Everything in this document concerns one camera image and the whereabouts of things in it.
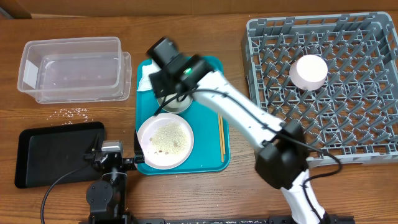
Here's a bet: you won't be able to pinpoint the grey dishwasher rack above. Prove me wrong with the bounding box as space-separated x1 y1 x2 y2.
242 12 397 167

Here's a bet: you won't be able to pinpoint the large pink plate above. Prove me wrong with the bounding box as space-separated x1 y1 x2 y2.
137 113 194 170

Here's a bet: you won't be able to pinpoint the teal serving tray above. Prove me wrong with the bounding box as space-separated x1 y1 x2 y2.
136 56 231 175

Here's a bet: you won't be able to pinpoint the clear plastic storage bin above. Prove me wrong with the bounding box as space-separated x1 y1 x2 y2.
17 37 132 104

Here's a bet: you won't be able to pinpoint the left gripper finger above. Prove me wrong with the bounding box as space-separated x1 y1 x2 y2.
134 129 145 164
90 134 100 152

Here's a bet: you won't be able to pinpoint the grey bowl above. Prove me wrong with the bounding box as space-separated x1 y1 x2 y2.
157 93 193 114

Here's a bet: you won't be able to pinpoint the spilled rice grains on table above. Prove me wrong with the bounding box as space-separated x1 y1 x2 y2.
46 107 93 126

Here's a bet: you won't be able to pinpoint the crumpled white napkin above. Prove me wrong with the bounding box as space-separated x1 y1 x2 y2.
137 60 160 91

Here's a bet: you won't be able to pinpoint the black plastic tray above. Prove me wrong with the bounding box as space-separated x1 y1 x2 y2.
14 121 105 189

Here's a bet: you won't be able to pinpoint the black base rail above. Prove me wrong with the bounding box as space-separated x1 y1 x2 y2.
136 217 355 224

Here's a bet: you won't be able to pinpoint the rice pile on plate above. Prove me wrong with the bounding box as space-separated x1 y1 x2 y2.
150 122 188 155

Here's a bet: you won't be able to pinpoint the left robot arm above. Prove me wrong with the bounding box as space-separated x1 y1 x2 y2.
83 133 144 223

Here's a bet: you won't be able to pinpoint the wooden chopstick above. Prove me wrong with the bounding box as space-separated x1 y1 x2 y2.
218 114 224 162
218 114 226 161

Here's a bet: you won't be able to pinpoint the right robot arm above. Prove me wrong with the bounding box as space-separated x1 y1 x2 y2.
147 37 330 223

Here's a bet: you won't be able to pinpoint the small pink bowl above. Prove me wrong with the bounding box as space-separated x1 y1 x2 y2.
289 55 328 91

